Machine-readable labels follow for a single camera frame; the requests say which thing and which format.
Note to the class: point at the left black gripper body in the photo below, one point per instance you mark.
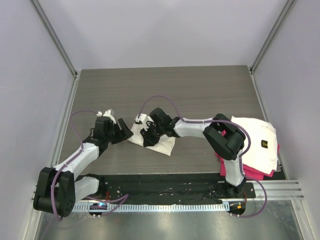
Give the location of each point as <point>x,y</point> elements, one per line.
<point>114,135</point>

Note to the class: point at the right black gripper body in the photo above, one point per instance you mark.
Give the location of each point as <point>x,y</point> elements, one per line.
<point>159,128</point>

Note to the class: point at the white cloth napkin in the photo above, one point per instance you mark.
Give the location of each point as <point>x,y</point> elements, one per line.
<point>164,146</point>

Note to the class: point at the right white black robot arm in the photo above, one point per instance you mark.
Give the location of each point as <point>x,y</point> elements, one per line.
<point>229,140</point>

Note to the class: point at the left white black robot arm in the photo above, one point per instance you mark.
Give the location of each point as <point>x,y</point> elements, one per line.
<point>59,188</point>

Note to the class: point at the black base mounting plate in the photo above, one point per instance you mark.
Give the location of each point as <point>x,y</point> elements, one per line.
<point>170,189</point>

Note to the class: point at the pink folded cloth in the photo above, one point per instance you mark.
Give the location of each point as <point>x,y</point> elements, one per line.
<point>249,171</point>

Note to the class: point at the white folded cloth with logo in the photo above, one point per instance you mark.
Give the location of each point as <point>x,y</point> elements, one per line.
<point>263,152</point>

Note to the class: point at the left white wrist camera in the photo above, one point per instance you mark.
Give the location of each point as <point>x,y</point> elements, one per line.
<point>108,113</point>

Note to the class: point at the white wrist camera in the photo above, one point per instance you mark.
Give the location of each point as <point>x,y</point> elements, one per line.
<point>141,120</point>
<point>108,113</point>

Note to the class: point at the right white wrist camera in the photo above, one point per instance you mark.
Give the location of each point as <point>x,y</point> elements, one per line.
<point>141,120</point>

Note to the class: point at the white slotted cable duct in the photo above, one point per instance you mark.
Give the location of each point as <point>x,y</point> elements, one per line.
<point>95,207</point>

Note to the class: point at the left aluminium frame post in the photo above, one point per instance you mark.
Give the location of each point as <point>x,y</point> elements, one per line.
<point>52,34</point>

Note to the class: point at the aluminium frame post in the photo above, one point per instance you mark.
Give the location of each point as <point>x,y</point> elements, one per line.
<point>52,34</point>
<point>284,13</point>

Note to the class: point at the right aluminium frame post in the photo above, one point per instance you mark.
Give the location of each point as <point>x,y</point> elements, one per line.
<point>284,13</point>

